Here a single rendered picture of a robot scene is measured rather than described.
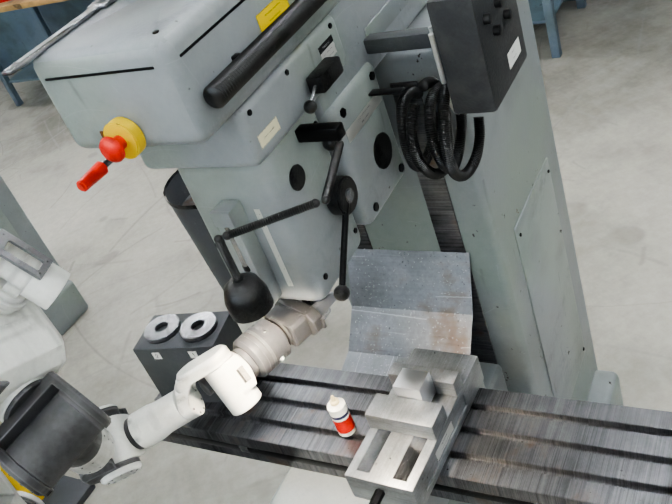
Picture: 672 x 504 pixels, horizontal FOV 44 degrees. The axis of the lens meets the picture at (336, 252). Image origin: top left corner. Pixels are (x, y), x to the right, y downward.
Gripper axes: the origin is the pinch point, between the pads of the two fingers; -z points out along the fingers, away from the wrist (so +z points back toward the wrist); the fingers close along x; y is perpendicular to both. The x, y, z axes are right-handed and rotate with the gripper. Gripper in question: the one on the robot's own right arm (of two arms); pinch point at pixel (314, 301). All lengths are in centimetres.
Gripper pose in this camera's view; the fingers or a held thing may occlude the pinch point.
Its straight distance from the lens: 160.8
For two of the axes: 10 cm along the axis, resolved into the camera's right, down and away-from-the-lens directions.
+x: -6.8, -2.3, 7.0
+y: 3.0, 7.8, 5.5
